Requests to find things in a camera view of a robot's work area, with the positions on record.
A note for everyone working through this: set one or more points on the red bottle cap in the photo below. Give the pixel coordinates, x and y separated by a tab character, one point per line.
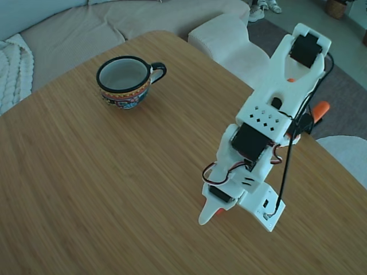
220	212

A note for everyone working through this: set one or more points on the colourful patterned ceramic cup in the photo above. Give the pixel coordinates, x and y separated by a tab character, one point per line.
126	97

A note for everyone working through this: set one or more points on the orange and black clamp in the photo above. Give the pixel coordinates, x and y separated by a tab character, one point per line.
291	80
321	110

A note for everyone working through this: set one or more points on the white chair seat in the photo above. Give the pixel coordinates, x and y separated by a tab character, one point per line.
347	154

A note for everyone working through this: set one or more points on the white upholstered ottoman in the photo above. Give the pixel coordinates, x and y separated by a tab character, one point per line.
223	37

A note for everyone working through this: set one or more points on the grey rug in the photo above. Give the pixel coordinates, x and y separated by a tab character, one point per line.
344	94

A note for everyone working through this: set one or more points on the white shoe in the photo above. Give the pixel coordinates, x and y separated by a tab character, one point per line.
255	13
273	5

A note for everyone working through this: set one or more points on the beige sofa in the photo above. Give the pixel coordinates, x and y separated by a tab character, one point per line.
86	34

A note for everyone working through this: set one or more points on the brown woven basket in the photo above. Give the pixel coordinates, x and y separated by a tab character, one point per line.
336	8

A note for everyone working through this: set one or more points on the white knitted blanket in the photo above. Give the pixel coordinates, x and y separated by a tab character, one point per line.
13	71

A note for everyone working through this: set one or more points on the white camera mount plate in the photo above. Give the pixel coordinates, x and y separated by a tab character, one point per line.
263	209

